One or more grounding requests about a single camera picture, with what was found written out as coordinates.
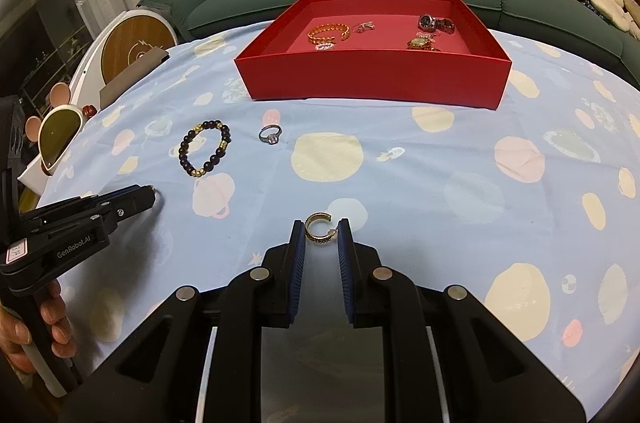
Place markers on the silver earring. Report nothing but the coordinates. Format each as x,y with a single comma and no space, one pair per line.
364,26

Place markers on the blue planet print tablecloth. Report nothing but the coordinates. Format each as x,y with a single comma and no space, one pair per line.
400,203

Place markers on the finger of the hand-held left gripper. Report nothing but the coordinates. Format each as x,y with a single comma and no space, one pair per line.
90,202
100,220

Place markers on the person's left hand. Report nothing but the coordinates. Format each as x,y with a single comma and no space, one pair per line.
52,313

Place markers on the white device with wooden disc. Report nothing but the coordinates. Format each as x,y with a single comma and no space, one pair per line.
132,43

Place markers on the white bear-eared goggle device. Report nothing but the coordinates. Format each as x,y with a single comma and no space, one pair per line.
57,133

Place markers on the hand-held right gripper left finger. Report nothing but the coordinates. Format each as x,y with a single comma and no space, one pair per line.
298,268

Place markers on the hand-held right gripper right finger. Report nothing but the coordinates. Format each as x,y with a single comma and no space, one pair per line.
344,268

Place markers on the dark glass door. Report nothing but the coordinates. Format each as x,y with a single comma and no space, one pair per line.
30,3

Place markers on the red shallow box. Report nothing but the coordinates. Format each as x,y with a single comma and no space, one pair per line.
370,78

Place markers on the silver wristwatch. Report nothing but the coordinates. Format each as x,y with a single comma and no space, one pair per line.
426,21

